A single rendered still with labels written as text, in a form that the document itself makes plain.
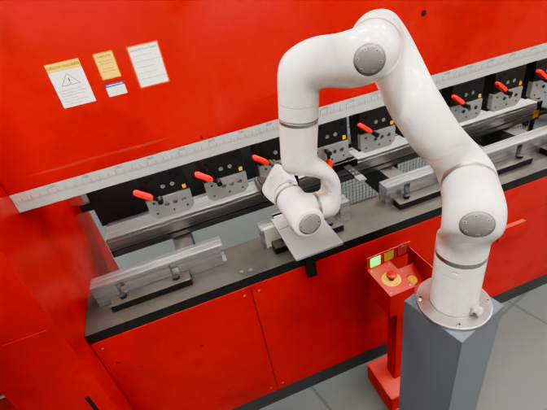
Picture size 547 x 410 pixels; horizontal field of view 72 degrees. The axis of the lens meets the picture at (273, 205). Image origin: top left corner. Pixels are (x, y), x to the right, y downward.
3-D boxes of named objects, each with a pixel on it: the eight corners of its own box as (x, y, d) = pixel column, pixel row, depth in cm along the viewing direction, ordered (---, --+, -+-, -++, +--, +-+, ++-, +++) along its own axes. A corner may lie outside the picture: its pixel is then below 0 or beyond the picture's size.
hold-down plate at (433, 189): (400, 210, 161) (400, 204, 160) (392, 204, 166) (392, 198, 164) (458, 189, 167) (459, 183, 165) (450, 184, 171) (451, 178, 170)
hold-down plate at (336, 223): (276, 255, 151) (275, 249, 149) (272, 246, 155) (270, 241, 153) (343, 230, 156) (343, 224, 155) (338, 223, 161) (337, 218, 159)
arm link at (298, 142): (335, 101, 92) (330, 202, 110) (273, 112, 88) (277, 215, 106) (353, 115, 85) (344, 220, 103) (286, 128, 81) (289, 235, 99)
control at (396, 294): (390, 318, 143) (391, 285, 133) (366, 290, 156) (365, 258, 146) (434, 298, 148) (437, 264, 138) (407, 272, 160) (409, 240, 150)
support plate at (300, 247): (295, 261, 129) (295, 259, 128) (271, 221, 150) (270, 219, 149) (343, 244, 132) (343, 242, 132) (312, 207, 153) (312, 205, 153)
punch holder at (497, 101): (490, 113, 156) (496, 73, 147) (474, 107, 163) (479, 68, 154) (519, 104, 159) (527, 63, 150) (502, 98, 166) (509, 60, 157)
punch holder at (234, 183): (209, 202, 133) (197, 161, 124) (205, 191, 140) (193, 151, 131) (249, 189, 136) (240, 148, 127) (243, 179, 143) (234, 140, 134)
